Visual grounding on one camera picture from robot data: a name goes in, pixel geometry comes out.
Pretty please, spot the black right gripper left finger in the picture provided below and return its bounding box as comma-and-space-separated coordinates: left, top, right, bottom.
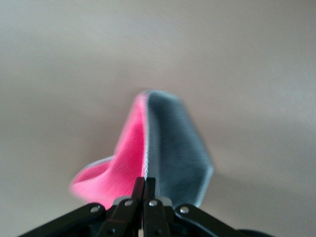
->
17, 176, 145, 237

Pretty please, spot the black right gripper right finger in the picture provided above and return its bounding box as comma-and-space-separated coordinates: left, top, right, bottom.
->
143, 177, 248, 237

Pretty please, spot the pink and grey towel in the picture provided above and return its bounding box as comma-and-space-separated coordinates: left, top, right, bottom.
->
69, 89, 214, 208

